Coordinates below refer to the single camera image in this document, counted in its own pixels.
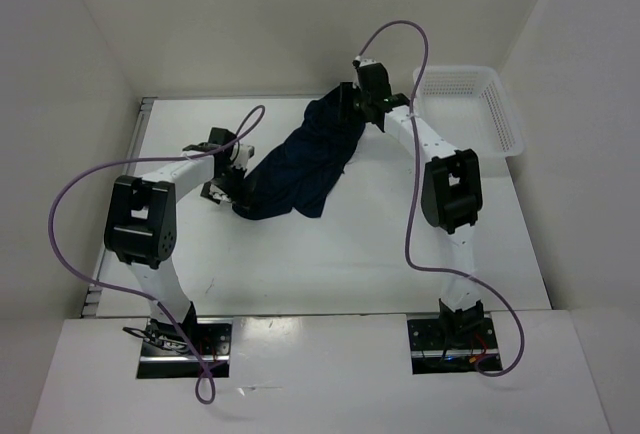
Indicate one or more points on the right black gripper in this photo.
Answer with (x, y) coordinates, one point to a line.
(347, 95)

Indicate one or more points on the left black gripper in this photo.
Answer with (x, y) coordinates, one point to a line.
(239, 195)

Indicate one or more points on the navy blue shorts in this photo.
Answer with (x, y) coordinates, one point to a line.
(300, 173)

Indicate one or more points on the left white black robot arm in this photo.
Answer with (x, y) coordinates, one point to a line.
(141, 226)

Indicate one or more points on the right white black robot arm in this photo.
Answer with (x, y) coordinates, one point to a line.
(448, 191)

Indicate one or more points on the white perforated plastic basket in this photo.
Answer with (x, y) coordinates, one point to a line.
(468, 106)

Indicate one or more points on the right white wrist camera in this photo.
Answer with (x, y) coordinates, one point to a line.
(363, 63)

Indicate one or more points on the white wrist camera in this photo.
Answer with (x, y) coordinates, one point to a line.
(242, 155)
(363, 63)

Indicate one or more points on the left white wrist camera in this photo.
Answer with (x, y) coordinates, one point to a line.
(242, 155)

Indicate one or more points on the aluminium table edge rail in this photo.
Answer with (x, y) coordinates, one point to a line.
(118, 212)

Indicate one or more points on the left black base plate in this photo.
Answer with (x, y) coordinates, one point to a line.
(166, 360)

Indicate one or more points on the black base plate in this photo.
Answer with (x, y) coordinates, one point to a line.
(432, 353)
(166, 360)

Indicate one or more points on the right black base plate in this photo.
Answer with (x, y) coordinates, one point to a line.
(432, 353)

